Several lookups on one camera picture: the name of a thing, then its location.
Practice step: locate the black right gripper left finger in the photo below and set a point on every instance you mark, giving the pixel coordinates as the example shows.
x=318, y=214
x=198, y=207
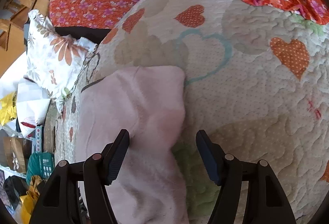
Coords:
x=59, y=199

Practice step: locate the pale pink printed shirt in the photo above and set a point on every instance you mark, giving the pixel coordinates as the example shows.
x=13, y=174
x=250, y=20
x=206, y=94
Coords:
x=148, y=103

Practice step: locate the teal packaging box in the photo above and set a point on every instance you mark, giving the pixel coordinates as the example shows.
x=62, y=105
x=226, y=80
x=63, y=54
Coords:
x=40, y=164

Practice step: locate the brown cardboard box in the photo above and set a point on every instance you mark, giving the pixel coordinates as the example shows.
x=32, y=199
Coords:
x=17, y=152

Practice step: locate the light blue paint set box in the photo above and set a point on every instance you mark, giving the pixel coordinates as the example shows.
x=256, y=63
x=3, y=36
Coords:
x=37, y=140

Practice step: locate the quilted heart pattern bedspread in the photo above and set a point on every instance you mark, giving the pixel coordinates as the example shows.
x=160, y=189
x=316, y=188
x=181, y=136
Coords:
x=256, y=80

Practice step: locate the white paper shopping bag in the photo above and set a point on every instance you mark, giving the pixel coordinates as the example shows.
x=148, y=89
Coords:
x=32, y=104

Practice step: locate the yellow plastic bag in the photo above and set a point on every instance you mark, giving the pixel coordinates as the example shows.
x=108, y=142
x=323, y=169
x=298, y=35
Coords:
x=8, y=111

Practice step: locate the white floral pillow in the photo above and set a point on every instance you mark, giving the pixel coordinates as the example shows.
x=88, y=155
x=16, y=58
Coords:
x=54, y=62

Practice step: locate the wooden spindle headboard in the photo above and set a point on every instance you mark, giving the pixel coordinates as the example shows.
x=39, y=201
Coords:
x=23, y=13

